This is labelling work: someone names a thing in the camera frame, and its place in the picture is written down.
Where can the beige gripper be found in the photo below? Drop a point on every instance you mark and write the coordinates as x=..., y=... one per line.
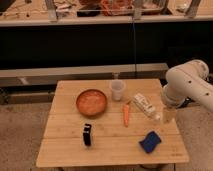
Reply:
x=168, y=114

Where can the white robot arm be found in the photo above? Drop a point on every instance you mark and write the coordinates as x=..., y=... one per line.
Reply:
x=184, y=81

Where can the black eraser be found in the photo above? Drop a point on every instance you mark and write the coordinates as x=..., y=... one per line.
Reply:
x=87, y=134

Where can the white tube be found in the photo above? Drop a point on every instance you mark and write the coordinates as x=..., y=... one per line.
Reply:
x=148, y=109

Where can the blue sponge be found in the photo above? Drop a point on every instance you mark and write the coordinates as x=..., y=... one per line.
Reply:
x=150, y=142

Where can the orange carrot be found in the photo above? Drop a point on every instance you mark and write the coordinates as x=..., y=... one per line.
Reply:
x=126, y=110

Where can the wooden table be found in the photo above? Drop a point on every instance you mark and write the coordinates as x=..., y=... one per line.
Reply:
x=111, y=142

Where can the clear plastic cup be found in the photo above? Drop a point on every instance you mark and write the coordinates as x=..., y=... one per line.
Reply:
x=117, y=88

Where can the orange bowl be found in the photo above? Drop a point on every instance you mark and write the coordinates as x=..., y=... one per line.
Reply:
x=91, y=102

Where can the grey metal shelf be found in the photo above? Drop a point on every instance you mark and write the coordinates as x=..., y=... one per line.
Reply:
x=48, y=76

